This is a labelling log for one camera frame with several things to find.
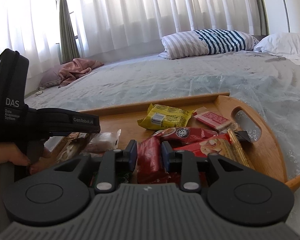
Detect wooden tray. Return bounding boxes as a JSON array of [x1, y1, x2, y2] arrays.
[[44, 92, 300, 193]]

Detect long plain red snack packet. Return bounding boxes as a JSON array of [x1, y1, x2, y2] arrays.
[[136, 137, 182, 184]]

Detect pale cracker packet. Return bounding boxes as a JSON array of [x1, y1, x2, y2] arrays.
[[55, 136, 90, 162]]

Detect white snack packet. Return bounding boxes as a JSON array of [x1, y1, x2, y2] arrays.
[[83, 129, 122, 153]]

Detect brown snack packet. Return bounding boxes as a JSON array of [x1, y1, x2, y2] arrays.
[[66, 132, 89, 139]]

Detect long red coffee stick packet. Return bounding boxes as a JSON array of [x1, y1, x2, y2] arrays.
[[152, 127, 252, 144]]

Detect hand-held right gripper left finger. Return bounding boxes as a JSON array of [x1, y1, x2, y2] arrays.
[[32, 139, 138, 193]]

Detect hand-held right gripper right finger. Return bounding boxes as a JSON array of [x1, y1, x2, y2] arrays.
[[161, 141, 273, 193]]

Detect white sheer curtain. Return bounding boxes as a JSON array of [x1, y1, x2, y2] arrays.
[[65, 0, 262, 55], [0, 0, 62, 78]]

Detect white pillow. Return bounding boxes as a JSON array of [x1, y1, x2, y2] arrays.
[[254, 32, 300, 68]]

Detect red patterned wafer packet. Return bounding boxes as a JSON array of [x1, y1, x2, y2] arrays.
[[192, 107, 232, 134]]

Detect grey-green curtain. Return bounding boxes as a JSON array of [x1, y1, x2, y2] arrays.
[[55, 0, 80, 64], [255, 0, 270, 36]]

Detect person's left hand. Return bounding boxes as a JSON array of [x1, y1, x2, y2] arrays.
[[0, 142, 54, 215]]

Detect red nut packet gold edges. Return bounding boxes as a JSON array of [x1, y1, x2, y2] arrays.
[[172, 127, 250, 168]]

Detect striped pillow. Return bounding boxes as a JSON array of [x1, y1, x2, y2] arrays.
[[158, 29, 260, 60]]

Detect purple pillow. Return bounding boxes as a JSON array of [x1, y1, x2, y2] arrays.
[[39, 66, 65, 88]]

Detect pink cloth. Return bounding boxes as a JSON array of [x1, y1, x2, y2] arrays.
[[58, 58, 105, 88]]

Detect yellow snack packet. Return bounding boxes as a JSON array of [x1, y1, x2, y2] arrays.
[[137, 104, 194, 130]]

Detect light blue bedspread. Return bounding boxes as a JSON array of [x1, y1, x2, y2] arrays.
[[24, 47, 300, 230]]

